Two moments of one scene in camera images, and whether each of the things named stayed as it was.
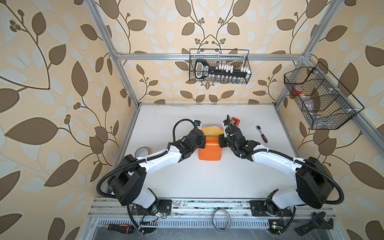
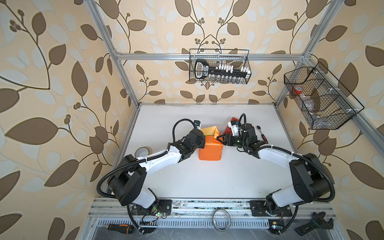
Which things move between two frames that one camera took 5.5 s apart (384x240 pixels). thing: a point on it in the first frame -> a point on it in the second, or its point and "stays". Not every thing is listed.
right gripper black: (221, 138) -> (225, 137)
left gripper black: (203, 141) stays
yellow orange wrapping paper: (212, 151) stays
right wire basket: (325, 102) stays
